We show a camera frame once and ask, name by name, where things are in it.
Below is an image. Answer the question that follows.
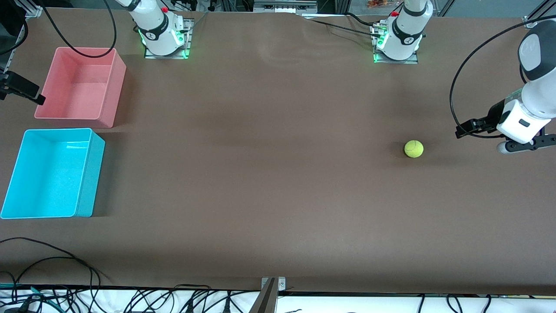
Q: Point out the yellow-green tennis ball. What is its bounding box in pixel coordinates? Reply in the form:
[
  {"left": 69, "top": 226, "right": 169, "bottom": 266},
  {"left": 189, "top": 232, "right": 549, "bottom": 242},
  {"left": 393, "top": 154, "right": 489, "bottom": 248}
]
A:
[{"left": 404, "top": 140, "right": 424, "bottom": 159}]

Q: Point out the pink plastic bin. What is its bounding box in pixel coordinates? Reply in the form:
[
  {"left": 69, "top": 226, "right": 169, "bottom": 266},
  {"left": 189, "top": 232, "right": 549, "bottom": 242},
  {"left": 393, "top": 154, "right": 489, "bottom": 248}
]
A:
[{"left": 34, "top": 47, "right": 127, "bottom": 129}]

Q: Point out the blue plastic bin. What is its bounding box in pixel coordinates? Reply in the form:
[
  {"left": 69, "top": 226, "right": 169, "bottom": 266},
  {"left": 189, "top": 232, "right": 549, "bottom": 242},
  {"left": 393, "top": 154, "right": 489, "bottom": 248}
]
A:
[{"left": 0, "top": 128, "right": 106, "bottom": 219}]

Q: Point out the grey device box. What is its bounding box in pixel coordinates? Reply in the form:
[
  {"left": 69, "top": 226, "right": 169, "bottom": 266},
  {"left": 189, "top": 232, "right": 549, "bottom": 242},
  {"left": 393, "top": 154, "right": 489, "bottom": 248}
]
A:
[{"left": 253, "top": 0, "right": 318, "bottom": 13}]

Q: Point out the aluminium frame profile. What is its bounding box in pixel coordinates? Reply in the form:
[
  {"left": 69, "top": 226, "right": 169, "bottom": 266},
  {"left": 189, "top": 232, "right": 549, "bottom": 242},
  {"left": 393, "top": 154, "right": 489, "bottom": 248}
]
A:
[
  {"left": 523, "top": 0, "right": 556, "bottom": 29},
  {"left": 22, "top": 0, "right": 49, "bottom": 18}
]

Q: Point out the thin black base cable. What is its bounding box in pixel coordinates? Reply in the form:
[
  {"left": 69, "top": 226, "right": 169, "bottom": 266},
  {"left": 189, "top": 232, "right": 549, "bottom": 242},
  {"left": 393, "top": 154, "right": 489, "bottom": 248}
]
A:
[
  {"left": 344, "top": 12, "right": 377, "bottom": 27},
  {"left": 309, "top": 18, "right": 383, "bottom": 39}
]

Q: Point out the long black loose cable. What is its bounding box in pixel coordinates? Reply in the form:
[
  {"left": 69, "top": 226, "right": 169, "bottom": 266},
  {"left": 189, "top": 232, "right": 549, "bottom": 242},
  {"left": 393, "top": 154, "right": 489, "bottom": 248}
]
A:
[{"left": 0, "top": 237, "right": 111, "bottom": 288}]

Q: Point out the thin grey base cable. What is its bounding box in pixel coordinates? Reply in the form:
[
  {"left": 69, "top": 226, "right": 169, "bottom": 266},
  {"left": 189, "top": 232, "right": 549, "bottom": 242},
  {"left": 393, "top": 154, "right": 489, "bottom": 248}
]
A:
[{"left": 182, "top": 10, "right": 210, "bottom": 33}]

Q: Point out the teal cable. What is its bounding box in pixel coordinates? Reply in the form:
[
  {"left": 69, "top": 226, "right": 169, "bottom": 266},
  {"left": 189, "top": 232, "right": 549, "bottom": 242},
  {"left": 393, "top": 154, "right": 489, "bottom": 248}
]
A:
[{"left": 0, "top": 284, "right": 58, "bottom": 312}]

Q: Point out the grey metal camera mount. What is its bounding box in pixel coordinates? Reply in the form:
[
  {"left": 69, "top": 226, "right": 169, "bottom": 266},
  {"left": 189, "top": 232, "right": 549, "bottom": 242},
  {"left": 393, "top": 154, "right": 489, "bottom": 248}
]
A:
[{"left": 249, "top": 277, "right": 287, "bottom": 313}]

